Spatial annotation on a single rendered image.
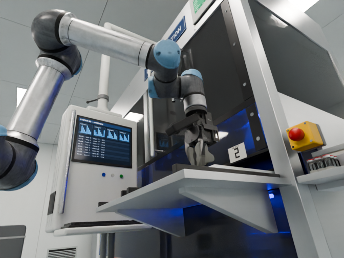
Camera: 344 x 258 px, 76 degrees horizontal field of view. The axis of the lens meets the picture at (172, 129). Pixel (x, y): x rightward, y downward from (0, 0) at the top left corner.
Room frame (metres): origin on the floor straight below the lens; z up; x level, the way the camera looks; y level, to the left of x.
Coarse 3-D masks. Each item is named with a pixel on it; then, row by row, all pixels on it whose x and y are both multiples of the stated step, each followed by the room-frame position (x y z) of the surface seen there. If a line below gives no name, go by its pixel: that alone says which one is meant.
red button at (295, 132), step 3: (291, 129) 0.62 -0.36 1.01; (294, 129) 0.61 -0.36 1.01; (297, 129) 0.61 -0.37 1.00; (300, 129) 0.61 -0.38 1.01; (291, 132) 0.62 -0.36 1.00; (294, 132) 0.61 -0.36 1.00; (297, 132) 0.61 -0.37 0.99; (300, 132) 0.61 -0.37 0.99; (303, 132) 0.61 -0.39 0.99; (291, 135) 0.62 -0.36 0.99; (294, 135) 0.62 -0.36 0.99; (297, 135) 0.61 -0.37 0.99; (300, 135) 0.61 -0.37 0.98; (303, 135) 0.61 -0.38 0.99; (291, 138) 0.63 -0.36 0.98; (294, 138) 0.62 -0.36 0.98; (297, 138) 0.61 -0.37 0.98; (300, 138) 0.62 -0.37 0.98
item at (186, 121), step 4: (188, 116) 0.61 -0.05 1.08; (192, 116) 0.61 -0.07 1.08; (196, 116) 0.62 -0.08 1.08; (180, 120) 0.59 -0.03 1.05; (184, 120) 0.59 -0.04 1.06; (188, 120) 0.60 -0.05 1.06; (192, 120) 0.61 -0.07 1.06; (196, 120) 0.62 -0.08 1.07; (172, 124) 0.57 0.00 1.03; (176, 124) 0.57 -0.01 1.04; (180, 124) 0.58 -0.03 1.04; (184, 124) 0.59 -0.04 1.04; (188, 124) 0.60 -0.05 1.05; (168, 128) 0.58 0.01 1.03; (172, 128) 0.58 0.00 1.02; (176, 128) 0.57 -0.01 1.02; (180, 128) 0.58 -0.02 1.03; (168, 132) 0.59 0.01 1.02; (172, 132) 0.58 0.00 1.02; (176, 132) 0.59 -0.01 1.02; (168, 136) 0.61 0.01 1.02
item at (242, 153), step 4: (240, 144) 0.82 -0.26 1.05; (232, 148) 0.86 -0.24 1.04; (240, 148) 0.83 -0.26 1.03; (244, 148) 0.81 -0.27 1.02; (228, 152) 0.88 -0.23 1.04; (232, 152) 0.86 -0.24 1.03; (240, 152) 0.83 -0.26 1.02; (244, 152) 0.81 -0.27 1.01; (232, 156) 0.86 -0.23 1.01; (236, 156) 0.85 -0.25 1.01; (240, 156) 0.83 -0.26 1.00; (244, 156) 0.82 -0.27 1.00; (232, 160) 0.87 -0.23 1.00; (236, 160) 0.85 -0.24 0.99
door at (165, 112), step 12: (180, 60) 1.10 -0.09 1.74; (180, 72) 1.11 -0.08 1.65; (156, 108) 1.38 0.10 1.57; (168, 108) 1.25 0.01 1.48; (180, 108) 1.14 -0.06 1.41; (156, 120) 1.39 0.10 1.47; (168, 120) 1.26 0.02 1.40; (156, 132) 1.39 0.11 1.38; (180, 132) 1.16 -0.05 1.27; (156, 144) 1.40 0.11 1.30; (168, 144) 1.27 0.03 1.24
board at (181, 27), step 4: (184, 16) 1.00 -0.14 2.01; (180, 20) 1.04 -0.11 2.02; (184, 20) 1.00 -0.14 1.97; (180, 24) 1.04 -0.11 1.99; (184, 24) 1.01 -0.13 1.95; (176, 28) 1.08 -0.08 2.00; (180, 28) 1.04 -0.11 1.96; (184, 28) 1.01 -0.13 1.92; (172, 32) 1.12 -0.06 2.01; (176, 32) 1.08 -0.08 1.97; (180, 32) 1.05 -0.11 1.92; (168, 36) 1.16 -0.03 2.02; (172, 36) 1.13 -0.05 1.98; (176, 36) 1.09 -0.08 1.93; (176, 40) 1.09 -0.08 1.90; (144, 72) 1.49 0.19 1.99; (144, 76) 1.49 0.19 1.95; (144, 80) 1.49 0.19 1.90
